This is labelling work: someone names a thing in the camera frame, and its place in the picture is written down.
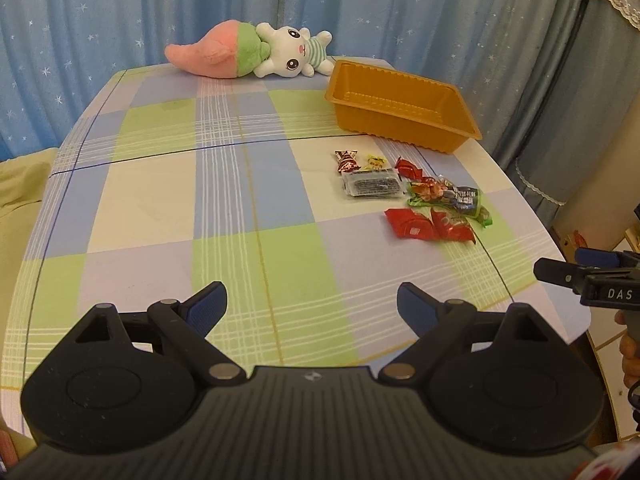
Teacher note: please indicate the clear black seaweed packet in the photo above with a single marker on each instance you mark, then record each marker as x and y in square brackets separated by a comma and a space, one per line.
[372, 183]

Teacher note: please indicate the grey lace-trimmed curtain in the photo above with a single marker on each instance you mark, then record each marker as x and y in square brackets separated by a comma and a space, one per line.
[582, 88]

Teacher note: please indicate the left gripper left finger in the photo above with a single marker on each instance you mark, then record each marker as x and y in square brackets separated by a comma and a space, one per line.
[183, 327]

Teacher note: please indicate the small yellow candy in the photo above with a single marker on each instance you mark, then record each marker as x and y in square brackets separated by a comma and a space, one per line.
[376, 163]

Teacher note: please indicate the orange plastic tray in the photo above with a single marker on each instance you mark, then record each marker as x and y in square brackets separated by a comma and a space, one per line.
[402, 107]

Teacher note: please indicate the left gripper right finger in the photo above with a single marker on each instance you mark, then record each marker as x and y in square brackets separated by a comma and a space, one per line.
[444, 330]

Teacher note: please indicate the red foil candy wrapper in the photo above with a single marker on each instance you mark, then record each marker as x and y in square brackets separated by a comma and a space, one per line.
[452, 227]

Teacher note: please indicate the pale green cushion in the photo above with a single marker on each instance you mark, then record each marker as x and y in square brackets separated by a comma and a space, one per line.
[17, 219]

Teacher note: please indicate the red crinkled candy wrapper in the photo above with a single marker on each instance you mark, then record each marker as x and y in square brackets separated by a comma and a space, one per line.
[407, 223]

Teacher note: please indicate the person's right hand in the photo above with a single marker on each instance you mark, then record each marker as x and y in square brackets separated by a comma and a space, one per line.
[631, 363]

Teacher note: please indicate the green candy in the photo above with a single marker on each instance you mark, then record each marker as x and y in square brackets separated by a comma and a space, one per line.
[431, 191]

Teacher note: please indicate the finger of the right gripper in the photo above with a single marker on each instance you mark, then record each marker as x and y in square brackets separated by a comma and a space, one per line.
[598, 258]
[560, 273]

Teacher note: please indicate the white bunny carrot plush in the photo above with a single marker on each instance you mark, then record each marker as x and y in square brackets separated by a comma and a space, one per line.
[234, 49]

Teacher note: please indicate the red white candy wrapper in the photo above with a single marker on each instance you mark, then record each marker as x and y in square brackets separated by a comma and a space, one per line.
[346, 161]

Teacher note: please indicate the checkered pastel tablecloth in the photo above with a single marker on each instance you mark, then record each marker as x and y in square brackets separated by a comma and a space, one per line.
[169, 182]

